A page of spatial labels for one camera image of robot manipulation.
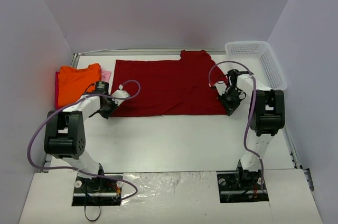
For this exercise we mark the folded orange t-shirt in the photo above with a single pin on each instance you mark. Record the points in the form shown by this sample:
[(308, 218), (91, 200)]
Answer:
[(74, 82)]

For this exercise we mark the dark red t-shirt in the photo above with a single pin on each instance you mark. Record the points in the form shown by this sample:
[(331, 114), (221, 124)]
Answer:
[(169, 87)]

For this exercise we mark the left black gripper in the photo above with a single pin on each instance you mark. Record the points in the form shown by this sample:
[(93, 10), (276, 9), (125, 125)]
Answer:
[(106, 110)]

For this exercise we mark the aluminium table frame rail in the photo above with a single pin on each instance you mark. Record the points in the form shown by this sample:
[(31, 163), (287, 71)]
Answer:
[(151, 52)]

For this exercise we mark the white plastic basket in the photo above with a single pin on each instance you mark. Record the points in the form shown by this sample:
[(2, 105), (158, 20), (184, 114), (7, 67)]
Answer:
[(259, 57)]

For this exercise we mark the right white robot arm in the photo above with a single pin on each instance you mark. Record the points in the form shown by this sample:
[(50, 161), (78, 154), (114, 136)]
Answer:
[(265, 119)]

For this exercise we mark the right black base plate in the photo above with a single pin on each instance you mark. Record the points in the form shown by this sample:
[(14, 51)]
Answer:
[(233, 190)]

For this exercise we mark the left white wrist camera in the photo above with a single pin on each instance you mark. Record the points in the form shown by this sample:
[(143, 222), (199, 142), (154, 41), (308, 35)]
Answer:
[(119, 96)]

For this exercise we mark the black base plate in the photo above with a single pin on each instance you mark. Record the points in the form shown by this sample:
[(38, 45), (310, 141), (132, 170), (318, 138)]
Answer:
[(233, 190), (97, 191)]

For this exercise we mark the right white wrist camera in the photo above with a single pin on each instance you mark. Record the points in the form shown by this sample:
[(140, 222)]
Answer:
[(221, 87)]

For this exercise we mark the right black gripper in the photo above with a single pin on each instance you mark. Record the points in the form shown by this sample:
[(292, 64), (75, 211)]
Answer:
[(229, 103)]

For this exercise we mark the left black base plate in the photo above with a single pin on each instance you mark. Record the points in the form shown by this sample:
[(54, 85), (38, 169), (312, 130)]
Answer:
[(97, 191)]

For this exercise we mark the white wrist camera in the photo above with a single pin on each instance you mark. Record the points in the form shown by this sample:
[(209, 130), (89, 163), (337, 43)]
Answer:
[(221, 87), (119, 96)]

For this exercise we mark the folded light pink t-shirt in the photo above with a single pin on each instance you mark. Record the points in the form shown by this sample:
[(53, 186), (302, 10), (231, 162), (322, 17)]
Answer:
[(105, 75)]

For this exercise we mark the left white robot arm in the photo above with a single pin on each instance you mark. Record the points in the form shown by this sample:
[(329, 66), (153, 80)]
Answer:
[(65, 134)]

